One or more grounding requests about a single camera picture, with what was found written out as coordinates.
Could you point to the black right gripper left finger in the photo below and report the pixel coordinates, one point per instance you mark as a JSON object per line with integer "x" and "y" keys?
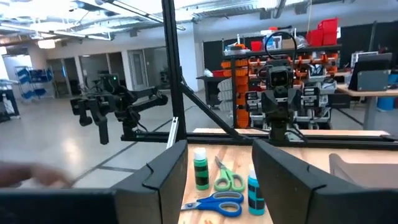
{"x": 155, "y": 193}

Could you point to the red storage bin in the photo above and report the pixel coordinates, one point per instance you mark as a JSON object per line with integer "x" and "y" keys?
{"x": 328, "y": 31}
{"x": 313, "y": 38}

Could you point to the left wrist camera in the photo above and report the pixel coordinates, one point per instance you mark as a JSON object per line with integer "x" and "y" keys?
{"x": 280, "y": 77}

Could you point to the person's hand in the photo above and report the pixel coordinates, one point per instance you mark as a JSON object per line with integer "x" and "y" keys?
{"x": 34, "y": 175}

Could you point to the shelf with orange bins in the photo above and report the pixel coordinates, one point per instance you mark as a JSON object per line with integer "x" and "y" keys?
{"x": 242, "y": 74}

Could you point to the blue barrel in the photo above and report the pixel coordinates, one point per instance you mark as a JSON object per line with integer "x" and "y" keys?
{"x": 385, "y": 104}

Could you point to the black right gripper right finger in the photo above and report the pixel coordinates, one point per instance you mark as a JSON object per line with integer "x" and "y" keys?
{"x": 289, "y": 193}

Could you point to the blue bin cart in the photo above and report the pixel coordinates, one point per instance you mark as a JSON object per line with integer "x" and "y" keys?
{"x": 34, "y": 82}

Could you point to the green paint bottle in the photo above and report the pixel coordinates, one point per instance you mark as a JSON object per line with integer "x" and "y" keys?
{"x": 201, "y": 171}

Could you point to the black aluminium table frame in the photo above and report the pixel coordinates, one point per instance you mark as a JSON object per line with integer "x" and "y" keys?
{"x": 174, "y": 62}

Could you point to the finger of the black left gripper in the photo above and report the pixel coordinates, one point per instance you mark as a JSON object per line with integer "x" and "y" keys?
{"x": 294, "y": 105}
{"x": 269, "y": 107}

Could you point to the teal paint bottle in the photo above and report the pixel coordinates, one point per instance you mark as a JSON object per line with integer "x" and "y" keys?
{"x": 255, "y": 196}

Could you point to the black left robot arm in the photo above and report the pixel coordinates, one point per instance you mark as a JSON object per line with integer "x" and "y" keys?
{"x": 278, "y": 130}

